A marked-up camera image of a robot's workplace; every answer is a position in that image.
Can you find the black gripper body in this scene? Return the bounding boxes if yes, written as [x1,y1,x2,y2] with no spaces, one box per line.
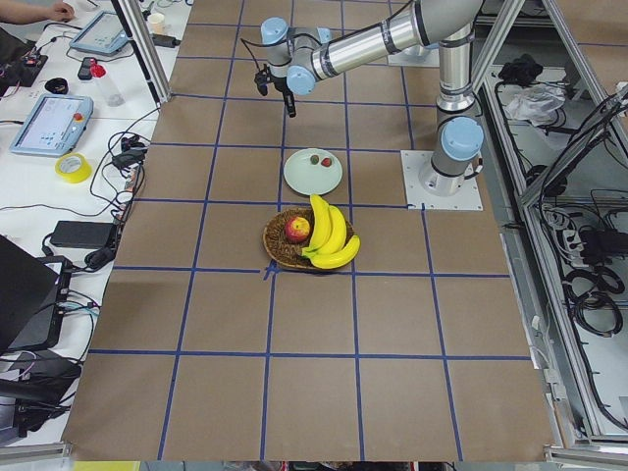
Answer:
[270,73,293,98]

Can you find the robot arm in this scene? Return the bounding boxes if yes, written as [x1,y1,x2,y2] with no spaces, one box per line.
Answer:
[254,0,484,197]

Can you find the light green plate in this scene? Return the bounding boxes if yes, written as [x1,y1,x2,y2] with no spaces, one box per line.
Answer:
[284,148,343,195]

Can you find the person hand at desk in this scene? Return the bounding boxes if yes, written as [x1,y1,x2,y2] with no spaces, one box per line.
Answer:
[45,1,76,23]

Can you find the paper cup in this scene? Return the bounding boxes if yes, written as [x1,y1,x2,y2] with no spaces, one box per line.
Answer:
[147,12,165,34]

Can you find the red apple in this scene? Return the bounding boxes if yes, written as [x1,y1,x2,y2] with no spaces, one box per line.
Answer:
[284,216,311,244]

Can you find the clear plastic bottle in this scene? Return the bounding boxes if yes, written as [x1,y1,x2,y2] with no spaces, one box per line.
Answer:
[89,59,125,107]

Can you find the wicker basket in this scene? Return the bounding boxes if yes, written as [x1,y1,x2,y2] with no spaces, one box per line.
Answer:
[263,206,354,270]

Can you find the yellow banana bunch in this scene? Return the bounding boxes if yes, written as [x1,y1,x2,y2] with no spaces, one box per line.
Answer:
[301,194,361,270]

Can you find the upper teach pendant tablet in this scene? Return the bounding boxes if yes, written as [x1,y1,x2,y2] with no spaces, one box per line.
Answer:
[70,11,129,56]

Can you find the teach pendant tablet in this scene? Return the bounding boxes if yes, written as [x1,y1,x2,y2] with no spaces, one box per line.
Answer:
[70,11,129,56]
[9,94,94,157]

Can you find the small black bowl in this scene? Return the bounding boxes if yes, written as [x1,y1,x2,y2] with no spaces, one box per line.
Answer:
[44,78,69,95]

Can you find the yellow tape roll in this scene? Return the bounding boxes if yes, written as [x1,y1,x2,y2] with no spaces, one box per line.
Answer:
[55,152,92,184]

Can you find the lower teach pendant tablet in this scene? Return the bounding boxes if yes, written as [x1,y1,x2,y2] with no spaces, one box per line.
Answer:
[9,94,94,157]

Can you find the black cloth bundle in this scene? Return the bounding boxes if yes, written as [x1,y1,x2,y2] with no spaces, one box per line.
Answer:
[497,54,544,87]

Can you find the black power brick left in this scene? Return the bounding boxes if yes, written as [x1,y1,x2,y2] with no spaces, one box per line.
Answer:
[50,221,116,249]

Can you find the crumpled white cloth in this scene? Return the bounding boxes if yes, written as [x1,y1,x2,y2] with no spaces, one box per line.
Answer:
[504,84,566,127]

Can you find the black laptop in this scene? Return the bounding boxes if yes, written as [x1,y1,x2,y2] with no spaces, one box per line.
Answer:
[1,236,71,353]

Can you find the aluminium frame upright left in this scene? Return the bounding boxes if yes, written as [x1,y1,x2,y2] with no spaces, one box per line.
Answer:
[111,0,172,105]

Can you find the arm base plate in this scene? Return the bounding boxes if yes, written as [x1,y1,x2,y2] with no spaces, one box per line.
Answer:
[388,43,440,68]
[400,150,484,211]

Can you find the aluminium frame right structure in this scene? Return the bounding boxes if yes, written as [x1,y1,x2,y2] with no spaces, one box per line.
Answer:
[474,1,627,470]

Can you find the coiled black cables floor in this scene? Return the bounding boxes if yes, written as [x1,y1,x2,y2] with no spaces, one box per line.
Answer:
[561,266,625,338]

